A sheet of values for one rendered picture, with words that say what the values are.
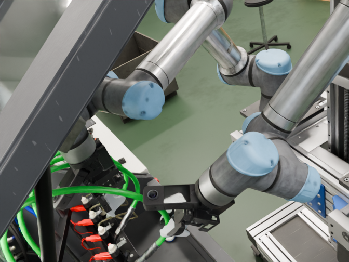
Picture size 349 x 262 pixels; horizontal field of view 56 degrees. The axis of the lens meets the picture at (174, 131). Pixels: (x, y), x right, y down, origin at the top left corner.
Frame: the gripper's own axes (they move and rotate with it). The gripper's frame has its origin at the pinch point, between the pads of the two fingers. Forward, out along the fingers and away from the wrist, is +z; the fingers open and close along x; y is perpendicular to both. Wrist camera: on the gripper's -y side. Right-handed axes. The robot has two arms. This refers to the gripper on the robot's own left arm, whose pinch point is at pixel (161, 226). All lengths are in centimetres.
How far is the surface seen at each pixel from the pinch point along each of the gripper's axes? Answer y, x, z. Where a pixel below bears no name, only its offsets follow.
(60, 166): -25.0, 13.1, 5.1
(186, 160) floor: 84, 127, 131
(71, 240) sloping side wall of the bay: -11, 15, 55
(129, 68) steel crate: 27, 221, 133
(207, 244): 23.0, 4.7, 15.7
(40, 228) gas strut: -28.3, -16.6, -28.2
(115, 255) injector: -4.2, -0.7, 20.6
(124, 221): -1.9, 10.1, 22.1
